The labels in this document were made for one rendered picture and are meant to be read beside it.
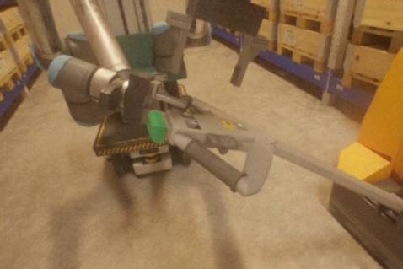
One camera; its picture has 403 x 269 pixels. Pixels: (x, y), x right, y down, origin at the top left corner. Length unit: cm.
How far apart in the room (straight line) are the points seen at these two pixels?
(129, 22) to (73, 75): 117
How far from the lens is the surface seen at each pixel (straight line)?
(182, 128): 55
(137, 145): 178
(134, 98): 70
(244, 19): 52
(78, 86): 74
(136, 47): 182
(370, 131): 156
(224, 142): 57
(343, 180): 96
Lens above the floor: 125
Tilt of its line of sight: 32 degrees down
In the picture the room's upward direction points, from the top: 6 degrees counter-clockwise
